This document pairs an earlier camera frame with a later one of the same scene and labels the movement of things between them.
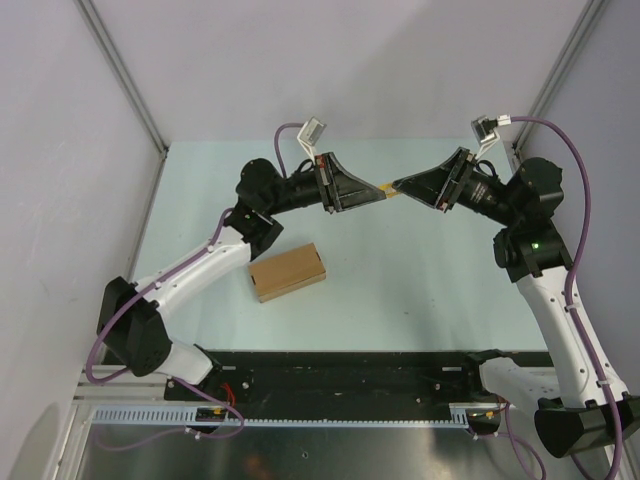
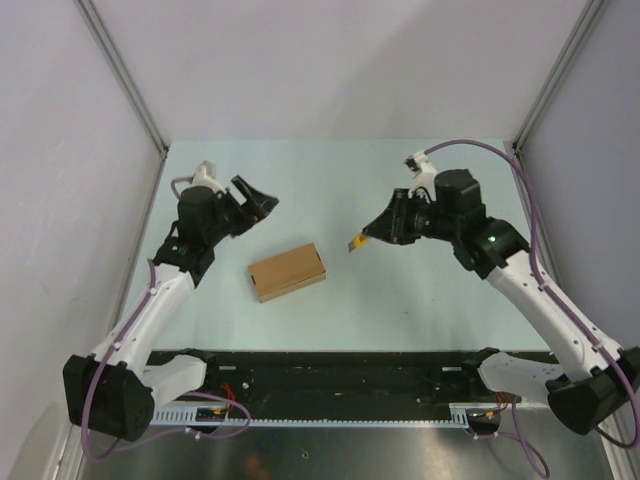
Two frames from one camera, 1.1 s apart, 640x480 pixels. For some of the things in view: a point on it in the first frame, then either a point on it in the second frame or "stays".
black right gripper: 434,187 -> 392,225
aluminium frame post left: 125,73 stays
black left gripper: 336,183 -> 256,208
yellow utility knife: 389,190 -> 357,242
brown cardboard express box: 288,272 stays
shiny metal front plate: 316,452 stays
